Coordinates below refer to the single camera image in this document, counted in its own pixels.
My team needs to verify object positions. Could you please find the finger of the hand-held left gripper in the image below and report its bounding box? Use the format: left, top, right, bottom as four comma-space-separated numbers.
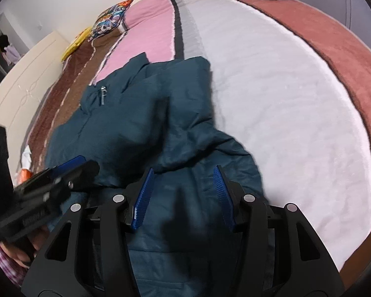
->
61, 160, 100, 190
49, 155, 88, 179

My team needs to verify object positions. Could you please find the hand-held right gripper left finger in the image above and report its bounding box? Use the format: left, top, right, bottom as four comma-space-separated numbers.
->
21, 167, 157, 297

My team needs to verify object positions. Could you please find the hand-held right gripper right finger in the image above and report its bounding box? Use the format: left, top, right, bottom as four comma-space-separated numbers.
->
213, 165, 344, 297

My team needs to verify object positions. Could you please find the teal puffer jacket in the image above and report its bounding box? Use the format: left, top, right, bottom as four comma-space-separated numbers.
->
44, 52, 271, 297

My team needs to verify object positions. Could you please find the person's left forearm plaid sleeve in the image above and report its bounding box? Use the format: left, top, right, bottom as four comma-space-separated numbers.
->
0, 238, 27, 287

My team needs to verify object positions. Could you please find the person's left hand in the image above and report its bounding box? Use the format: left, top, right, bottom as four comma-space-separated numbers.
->
2, 225, 50, 269

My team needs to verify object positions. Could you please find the white tissue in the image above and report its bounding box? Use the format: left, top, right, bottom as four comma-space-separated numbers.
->
20, 145, 33, 171

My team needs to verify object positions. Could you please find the brown quilted bedspread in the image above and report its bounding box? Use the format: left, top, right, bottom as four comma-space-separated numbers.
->
27, 28, 129, 175

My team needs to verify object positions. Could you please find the cream headboard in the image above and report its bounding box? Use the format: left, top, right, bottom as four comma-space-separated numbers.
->
0, 30, 72, 180

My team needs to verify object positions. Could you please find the striped plush blanket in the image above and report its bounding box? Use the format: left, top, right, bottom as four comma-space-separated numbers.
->
91, 0, 371, 274

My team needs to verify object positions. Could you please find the yellow pillow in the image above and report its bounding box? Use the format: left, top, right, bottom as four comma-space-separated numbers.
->
61, 26, 93, 62

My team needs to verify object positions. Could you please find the colourful printed pillow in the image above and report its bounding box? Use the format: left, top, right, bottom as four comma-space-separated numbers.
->
88, 0, 135, 42

